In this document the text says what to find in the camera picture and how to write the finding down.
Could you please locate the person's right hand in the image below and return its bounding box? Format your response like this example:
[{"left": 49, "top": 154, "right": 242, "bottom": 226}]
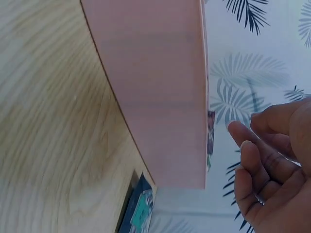
[{"left": 227, "top": 97, "right": 311, "bottom": 233}]

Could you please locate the patterned card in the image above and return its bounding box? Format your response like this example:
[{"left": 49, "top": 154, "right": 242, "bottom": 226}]
[{"left": 206, "top": 110, "right": 216, "bottom": 173}]

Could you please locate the dark patterned packet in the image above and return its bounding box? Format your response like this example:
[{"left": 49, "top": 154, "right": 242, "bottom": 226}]
[{"left": 116, "top": 169, "right": 158, "bottom": 233}]

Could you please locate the pink box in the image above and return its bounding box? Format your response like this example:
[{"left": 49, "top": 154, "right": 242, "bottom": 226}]
[{"left": 79, "top": 0, "right": 209, "bottom": 190}]

